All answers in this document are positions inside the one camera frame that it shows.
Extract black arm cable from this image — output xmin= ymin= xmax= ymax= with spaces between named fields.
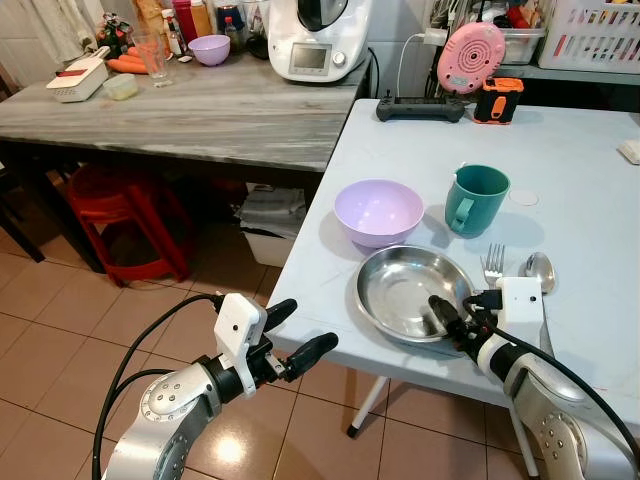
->
xmin=465 ymin=292 xmax=640 ymax=471
xmin=92 ymin=293 xmax=223 ymax=480

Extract steel spoon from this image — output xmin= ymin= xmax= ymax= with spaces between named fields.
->
xmin=522 ymin=252 xmax=557 ymax=358

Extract clear drinking glass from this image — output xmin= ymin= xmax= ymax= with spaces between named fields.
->
xmin=133 ymin=30 xmax=173 ymax=88

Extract red sauce bottle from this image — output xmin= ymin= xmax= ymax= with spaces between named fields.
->
xmin=172 ymin=0 xmax=198 ymax=43

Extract white plastic basket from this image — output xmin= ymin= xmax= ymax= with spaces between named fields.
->
xmin=538 ymin=0 xmax=640 ymax=73

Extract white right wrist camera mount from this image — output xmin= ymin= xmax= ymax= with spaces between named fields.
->
xmin=497 ymin=277 xmax=546 ymax=337

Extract stainless steel plate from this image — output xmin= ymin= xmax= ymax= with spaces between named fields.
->
xmin=356 ymin=245 xmax=477 ymax=346

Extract steel fork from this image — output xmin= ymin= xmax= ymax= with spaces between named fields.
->
xmin=482 ymin=243 xmax=507 ymax=291

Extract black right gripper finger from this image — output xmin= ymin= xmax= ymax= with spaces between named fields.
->
xmin=429 ymin=296 xmax=467 ymax=339

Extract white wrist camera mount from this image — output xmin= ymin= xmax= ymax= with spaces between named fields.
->
xmin=215 ymin=293 xmax=270 ymax=376
xmin=497 ymin=277 xmax=546 ymax=337

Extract white storage bin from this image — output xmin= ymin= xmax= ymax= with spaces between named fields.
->
xmin=240 ymin=185 xmax=308 ymax=268

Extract red plastic stool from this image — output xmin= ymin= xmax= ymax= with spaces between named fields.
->
xmin=65 ymin=165 xmax=196 ymax=286

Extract orange carrots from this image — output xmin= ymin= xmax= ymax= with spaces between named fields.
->
xmin=106 ymin=50 xmax=151 ymax=76

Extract orange and black device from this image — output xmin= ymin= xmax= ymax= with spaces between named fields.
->
xmin=473 ymin=77 xmax=525 ymax=126

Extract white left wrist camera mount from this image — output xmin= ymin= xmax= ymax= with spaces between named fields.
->
xmin=215 ymin=293 xmax=270 ymax=376

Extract white kitchen cooking machine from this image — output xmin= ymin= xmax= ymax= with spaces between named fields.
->
xmin=267 ymin=0 xmax=373 ymax=83

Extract pink round appliance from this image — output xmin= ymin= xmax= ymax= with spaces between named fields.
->
xmin=437 ymin=22 xmax=506 ymax=96

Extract small pale plastic container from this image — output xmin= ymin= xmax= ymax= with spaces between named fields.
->
xmin=103 ymin=73 xmax=140 ymax=101

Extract white table leg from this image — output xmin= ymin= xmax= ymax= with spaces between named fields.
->
xmin=347 ymin=375 xmax=391 ymax=439

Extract small purple bowl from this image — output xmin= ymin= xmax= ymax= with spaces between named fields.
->
xmin=189 ymin=35 xmax=232 ymax=67

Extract large purple plastic bowl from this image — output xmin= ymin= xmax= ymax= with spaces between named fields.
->
xmin=334 ymin=179 xmax=425 ymax=249

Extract white wall socket block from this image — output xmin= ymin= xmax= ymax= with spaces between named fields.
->
xmin=617 ymin=138 xmax=640 ymax=166

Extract green plastic mug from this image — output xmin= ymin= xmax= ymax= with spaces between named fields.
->
xmin=445 ymin=165 xmax=511 ymax=238

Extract orange sauce bottle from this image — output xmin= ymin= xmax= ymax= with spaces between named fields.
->
xmin=190 ymin=0 xmax=214 ymax=39

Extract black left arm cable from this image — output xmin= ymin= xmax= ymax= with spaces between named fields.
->
xmin=92 ymin=293 xmax=223 ymax=480

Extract white grater box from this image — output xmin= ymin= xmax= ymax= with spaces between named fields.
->
xmin=46 ymin=58 xmax=111 ymax=103

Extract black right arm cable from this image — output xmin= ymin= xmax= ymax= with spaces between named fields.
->
xmin=465 ymin=292 xmax=640 ymax=471

